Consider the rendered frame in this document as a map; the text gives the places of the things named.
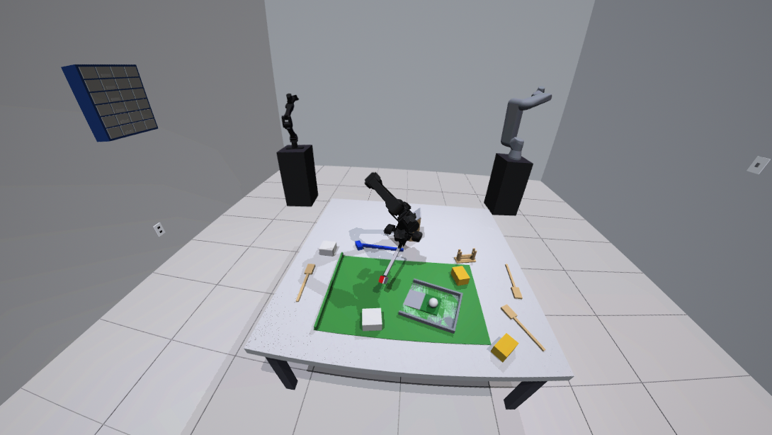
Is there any yellow cube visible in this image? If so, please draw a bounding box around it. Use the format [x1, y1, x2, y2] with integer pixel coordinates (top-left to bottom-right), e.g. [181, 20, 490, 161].
[451, 266, 470, 286]
[491, 333, 519, 362]

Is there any green flat mat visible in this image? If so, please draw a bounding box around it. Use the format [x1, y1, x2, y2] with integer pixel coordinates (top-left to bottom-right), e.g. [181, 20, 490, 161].
[316, 255, 491, 345]

